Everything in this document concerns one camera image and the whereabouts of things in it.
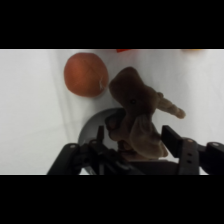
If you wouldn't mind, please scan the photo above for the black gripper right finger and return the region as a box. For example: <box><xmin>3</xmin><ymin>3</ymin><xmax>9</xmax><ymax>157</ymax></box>
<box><xmin>161</xmin><ymin>124</ymin><xmax>201</xmax><ymax>175</ymax></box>

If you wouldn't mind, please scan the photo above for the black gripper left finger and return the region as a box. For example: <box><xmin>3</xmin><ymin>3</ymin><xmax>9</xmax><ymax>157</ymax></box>
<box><xmin>87</xmin><ymin>125</ymin><xmax>114</xmax><ymax>175</ymax></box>

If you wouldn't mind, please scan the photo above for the brown plush deer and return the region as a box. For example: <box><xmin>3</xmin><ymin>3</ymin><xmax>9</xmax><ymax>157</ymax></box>
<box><xmin>104</xmin><ymin>66</ymin><xmax>187</xmax><ymax>162</ymax></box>

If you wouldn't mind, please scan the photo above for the grey bowl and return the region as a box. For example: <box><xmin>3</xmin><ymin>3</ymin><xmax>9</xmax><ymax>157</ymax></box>
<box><xmin>77</xmin><ymin>107</ymin><xmax>124</xmax><ymax>175</ymax></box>

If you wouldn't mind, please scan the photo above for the orange-red plush ball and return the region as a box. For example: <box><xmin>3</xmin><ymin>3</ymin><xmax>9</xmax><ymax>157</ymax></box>
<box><xmin>63</xmin><ymin>52</ymin><xmax>110</xmax><ymax>99</ymax></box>

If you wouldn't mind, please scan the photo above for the red block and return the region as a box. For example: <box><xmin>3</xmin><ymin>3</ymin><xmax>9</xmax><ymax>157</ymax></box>
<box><xmin>115</xmin><ymin>49</ymin><xmax>143</xmax><ymax>54</ymax></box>

